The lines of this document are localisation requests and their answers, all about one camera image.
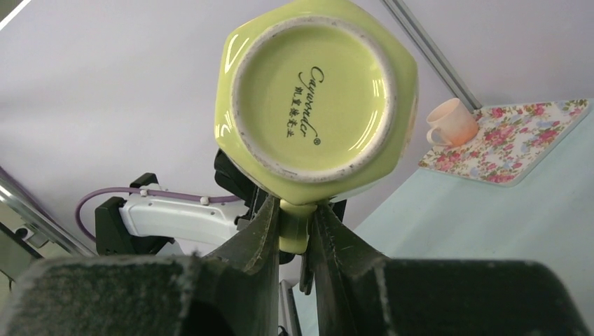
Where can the floral placemat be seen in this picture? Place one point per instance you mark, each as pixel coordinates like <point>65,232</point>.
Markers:
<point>511,141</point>

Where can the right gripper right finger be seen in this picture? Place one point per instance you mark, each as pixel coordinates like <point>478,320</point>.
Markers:
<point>361,291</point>

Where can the pink ceramic mug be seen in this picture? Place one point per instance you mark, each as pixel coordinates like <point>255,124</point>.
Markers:
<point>451,124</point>

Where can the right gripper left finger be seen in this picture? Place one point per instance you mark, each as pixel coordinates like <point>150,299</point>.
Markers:
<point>231,291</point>

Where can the yellow ceramic mug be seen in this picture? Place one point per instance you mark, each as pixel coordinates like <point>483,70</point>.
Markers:
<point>316,100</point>

